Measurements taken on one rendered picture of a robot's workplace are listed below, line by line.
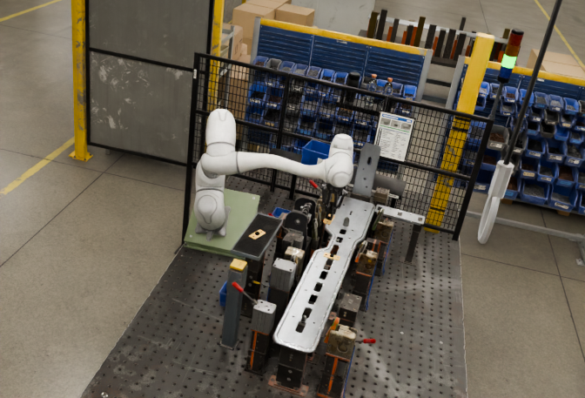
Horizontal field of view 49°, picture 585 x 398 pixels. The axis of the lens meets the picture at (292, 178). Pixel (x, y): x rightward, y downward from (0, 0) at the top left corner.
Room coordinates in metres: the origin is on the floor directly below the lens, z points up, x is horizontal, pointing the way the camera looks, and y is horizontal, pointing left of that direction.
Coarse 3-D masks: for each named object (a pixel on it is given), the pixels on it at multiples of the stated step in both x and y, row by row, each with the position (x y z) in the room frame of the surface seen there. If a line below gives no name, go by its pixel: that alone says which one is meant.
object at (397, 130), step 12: (384, 120) 3.68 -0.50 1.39; (396, 120) 3.66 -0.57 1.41; (408, 120) 3.65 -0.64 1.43; (384, 132) 3.68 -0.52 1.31; (396, 132) 3.66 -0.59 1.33; (408, 132) 3.65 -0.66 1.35; (384, 144) 3.67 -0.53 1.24; (396, 144) 3.66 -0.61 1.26; (408, 144) 3.64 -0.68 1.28; (384, 156) 3.67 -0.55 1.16; (396, 156) 3.65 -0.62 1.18
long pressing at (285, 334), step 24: (336, 216) 3.11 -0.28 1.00; (360, 216) 3.15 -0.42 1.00; (360, 240) 2.90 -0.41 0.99; (312, 264) 2.61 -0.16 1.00; (336, 264) 2.64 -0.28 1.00; (312, 288) 2.41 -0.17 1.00; (336, 288) 2.44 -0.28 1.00; (288, 312) 2.22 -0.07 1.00; (312, 312) 2.24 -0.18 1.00; (288, 336) 2.06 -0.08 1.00; (312, 336) 2.08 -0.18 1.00
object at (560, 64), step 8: (536, 56) 6.09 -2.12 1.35; (544, 56) 6.13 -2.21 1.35; (552, 56) 6.18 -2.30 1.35; (560, 56) 6.23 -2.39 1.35; (568, 56) 6.28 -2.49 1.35; (528, 64) 6.27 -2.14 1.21; (544, 64) 5.80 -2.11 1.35; (552, 64) 5.84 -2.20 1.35; (560, 64) 5.89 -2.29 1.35; (568, 64) 5.96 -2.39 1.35; (576, 64) 5.98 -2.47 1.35; (552, 72) 5.58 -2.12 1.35; (560, 72) 5.61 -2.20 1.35; (568, 72) 5.66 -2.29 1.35; (576, 72) 5.70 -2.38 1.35; (584, 72) 5.74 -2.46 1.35; (504, 200) 5.58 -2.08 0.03; (512, 200) 5.57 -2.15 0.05
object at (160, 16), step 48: (96, 0) 5.17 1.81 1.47; (144, 0) 5.10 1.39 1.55; (192, 0) 5.04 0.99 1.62; (96, 48) 5.17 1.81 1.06; (144, 48) 5.10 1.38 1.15; (192, 48) 5.04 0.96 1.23; (96, 96) 5.17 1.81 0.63; (144, 96) 5.10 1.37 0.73; (96, 144) 5.16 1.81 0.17; (144, 144) 5.12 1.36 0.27
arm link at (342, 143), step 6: (336, 138) 2.62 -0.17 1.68; (342, 138) 2.61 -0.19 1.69; (348, 138) 2.62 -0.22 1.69; (336, 144) 2.60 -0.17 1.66; (342, 144) 2.60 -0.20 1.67; (348, 144) 2.60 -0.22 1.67; (330, 150) 2.62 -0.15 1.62; (336, 150) 2.59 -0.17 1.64; (342, 150) 2.58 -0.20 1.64; (348, 150) 2.60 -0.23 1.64; (330, 156) 2.58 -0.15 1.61
